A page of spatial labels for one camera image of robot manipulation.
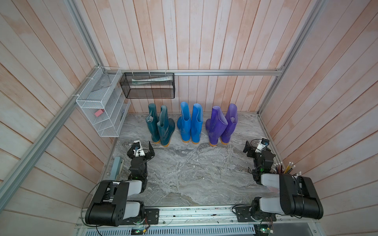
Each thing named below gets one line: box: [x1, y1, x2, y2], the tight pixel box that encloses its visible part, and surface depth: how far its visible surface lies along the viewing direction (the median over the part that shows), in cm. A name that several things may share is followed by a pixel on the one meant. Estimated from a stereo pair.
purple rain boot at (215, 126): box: [205, 105, 228, 147], surface depth 89 cm
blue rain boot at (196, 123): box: [190, 103, 204, 145], surface depth 90 cm
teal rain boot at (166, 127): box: [157, 105, 176, 148], surface depth 90 cm
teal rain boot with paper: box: [145, 103, 161, 145], surface depth 87 cm
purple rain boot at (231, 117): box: [220, 103, 238, 146], surface depth 92 cm
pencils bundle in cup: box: [272, 161, 296, 175], surface depth 78 cm
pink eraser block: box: [94, 108, 105, 118], surface depth 84 cm
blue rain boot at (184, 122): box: [177, 101, 192, 143], surface depth 96 cm
